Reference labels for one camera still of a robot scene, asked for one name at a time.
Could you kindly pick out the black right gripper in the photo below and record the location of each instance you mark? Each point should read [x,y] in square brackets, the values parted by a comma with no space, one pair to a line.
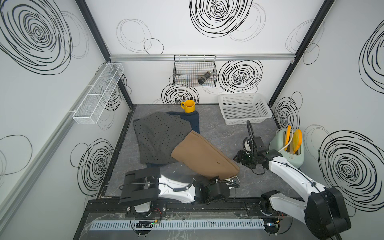
[239,157]

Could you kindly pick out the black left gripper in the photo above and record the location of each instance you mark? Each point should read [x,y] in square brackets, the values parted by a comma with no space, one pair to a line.
[227,196]

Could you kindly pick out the tan brown skirt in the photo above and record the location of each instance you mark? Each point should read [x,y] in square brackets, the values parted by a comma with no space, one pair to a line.
[203,158]

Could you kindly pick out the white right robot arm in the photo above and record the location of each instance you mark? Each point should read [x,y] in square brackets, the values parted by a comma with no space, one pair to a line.
[323,210]

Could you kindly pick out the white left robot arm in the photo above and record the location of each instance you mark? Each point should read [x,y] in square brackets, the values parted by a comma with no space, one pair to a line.
[141,187]

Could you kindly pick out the mint green toaster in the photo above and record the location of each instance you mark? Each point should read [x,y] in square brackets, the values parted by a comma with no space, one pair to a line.
[278,143]

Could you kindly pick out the yellow toast slice left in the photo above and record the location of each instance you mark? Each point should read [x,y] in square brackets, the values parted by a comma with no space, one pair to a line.
[288,137]

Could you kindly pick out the yellow toast slice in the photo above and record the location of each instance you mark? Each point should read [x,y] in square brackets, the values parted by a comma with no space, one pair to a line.
[297,140]
[288,137]

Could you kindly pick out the yellow toast slice right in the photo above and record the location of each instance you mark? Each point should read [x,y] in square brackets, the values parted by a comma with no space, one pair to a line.
[297,140]

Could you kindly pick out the white plastic basket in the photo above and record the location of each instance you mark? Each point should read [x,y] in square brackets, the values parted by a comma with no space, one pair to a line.
[237,109]

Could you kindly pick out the dark blue skirt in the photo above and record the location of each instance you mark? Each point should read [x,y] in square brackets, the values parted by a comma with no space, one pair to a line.
[190,120]

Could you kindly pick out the grey polka dot skirt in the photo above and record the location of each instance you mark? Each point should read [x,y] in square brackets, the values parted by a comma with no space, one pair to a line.
[160,138]

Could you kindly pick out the yellow mug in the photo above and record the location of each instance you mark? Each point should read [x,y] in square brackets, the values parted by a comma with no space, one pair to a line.
[188,106]

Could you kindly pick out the dark cylindrical bottle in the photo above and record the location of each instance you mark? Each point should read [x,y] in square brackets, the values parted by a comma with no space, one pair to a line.
[204,78]

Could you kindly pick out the white slotted cable duct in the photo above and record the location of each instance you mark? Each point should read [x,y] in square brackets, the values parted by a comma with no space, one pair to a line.
[142,225]

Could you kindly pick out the black wire wall basket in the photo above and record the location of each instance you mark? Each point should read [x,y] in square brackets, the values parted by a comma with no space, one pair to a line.
[189,68]

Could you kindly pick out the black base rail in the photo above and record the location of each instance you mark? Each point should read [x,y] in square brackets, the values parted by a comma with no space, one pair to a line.
[251,207]

